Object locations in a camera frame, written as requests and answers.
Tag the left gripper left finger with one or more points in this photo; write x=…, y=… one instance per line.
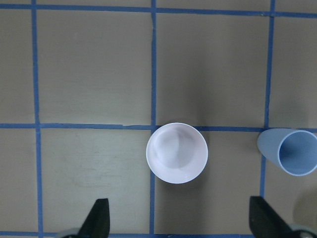
x=96, y=224

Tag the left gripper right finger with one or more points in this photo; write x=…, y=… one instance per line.
x=264, y=222

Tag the blue cup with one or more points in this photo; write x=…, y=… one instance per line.
x=294, y=151

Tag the pink bowl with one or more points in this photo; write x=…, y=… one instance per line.
x=177, y=153

